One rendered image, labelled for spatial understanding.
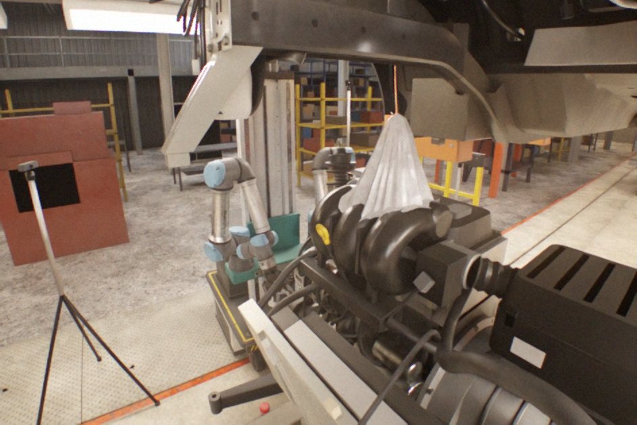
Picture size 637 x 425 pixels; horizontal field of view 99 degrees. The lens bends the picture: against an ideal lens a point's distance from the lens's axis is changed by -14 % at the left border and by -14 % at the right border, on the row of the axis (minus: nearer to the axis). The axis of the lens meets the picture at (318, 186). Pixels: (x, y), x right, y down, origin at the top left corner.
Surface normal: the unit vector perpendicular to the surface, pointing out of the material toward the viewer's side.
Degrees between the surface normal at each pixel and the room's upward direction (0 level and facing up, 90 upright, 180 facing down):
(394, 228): 42
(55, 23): 90
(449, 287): 90
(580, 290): 0
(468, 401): 75
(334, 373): 16
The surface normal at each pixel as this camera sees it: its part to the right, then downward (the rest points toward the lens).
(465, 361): -0.96, -0.18
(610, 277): 0.00, -0.96
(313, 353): -0.22, -0.88
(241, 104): 0.58, 0.31
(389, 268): 0.14, 0.25
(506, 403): -0.48, -0.53
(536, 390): -0.58, -0.66
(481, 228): 0.56, 0.04
